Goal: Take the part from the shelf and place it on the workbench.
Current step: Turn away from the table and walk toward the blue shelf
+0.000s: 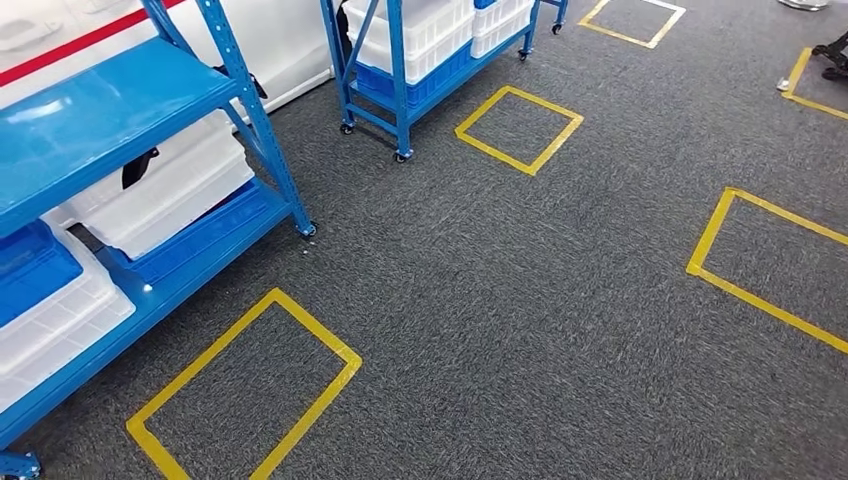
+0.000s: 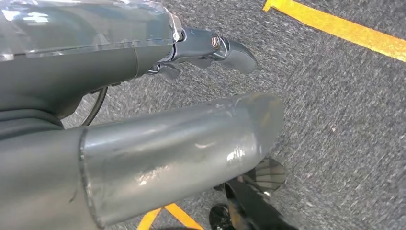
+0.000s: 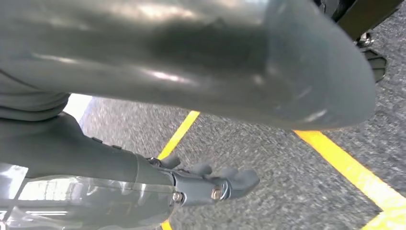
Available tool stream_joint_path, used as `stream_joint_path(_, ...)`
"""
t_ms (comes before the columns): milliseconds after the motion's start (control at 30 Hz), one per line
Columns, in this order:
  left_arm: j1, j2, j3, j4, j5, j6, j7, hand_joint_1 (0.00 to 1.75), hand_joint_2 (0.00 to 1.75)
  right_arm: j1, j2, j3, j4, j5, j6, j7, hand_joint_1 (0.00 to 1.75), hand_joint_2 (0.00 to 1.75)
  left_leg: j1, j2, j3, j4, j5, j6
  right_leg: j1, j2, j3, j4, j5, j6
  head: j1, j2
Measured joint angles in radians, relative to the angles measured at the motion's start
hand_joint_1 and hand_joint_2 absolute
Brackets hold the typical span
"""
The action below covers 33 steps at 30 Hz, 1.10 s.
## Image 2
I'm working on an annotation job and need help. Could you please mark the yellow floor tape square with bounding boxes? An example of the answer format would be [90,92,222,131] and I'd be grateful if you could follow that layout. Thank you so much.
[137,203,204,230]
[262,0,406,63]

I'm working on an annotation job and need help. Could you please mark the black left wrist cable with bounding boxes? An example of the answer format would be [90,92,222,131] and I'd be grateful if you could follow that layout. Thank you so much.
[80,86,109,127]

